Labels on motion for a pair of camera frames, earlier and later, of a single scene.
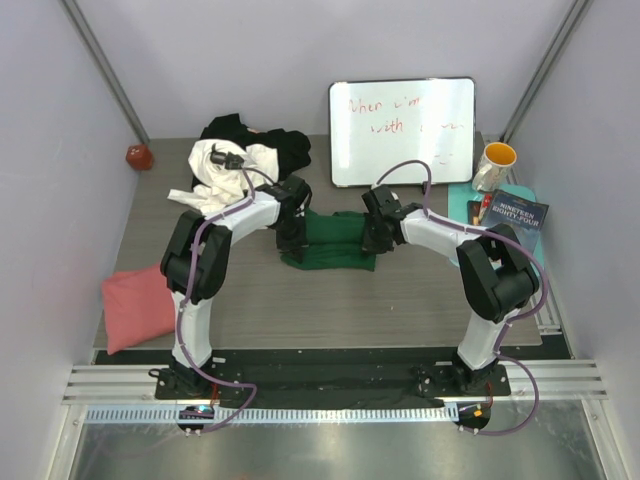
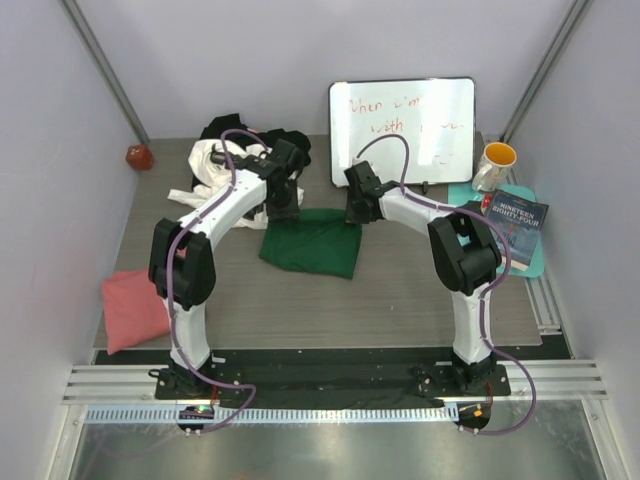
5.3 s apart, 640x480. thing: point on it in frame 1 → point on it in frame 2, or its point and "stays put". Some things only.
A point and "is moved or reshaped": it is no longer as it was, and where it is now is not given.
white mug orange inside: (494, 166) stays put
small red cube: (139, 156) stays put
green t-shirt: (334, 241) is moved or reshaped
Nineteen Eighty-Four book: (525, 216) stays put
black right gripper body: (375, 240) → (354, 213)
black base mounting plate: (331, 382) stays put
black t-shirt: (293, 147) stays put
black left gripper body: (290, 236) → (283, 207)
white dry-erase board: (378, 124) stays put
